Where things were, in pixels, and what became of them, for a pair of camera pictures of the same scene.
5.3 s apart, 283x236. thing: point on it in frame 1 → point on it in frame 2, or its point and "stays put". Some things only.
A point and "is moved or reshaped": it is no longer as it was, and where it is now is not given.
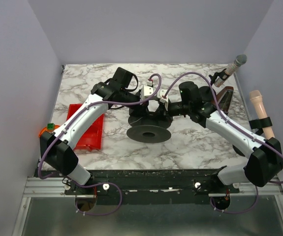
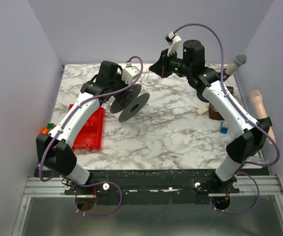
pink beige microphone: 256,97 stays put
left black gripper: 142,103 → 118,89
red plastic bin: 92,138 stays put
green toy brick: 50,126 stays put
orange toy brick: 45,129 stays put
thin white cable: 136,121 → 141,76
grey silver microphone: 240,60 stays put
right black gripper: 165,109 → 161,65
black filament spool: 150,128 is moved or reshaped
